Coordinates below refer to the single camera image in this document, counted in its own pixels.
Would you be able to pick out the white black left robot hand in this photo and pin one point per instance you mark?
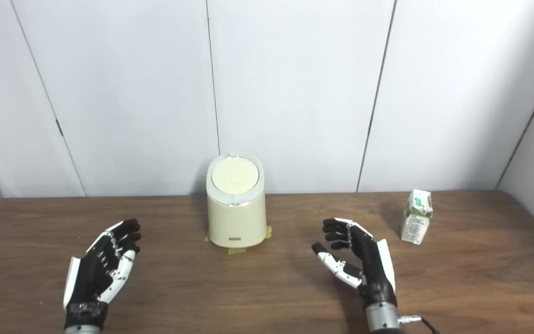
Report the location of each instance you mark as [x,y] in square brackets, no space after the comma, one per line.
[91,273]

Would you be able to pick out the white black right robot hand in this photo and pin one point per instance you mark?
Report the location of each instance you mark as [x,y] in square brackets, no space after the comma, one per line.
[371,269]

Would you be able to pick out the white green milk carton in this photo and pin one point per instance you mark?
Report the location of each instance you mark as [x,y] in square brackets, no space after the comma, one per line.
[415,222]

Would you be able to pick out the cream-colored round bin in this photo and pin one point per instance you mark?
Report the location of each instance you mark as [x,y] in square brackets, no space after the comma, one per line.
[236,220]

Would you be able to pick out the cream round bin lid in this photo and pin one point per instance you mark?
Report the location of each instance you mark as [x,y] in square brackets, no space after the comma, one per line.
[235,175]

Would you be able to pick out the black wall panel clip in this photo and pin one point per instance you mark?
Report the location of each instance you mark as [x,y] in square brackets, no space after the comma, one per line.
[59,127]

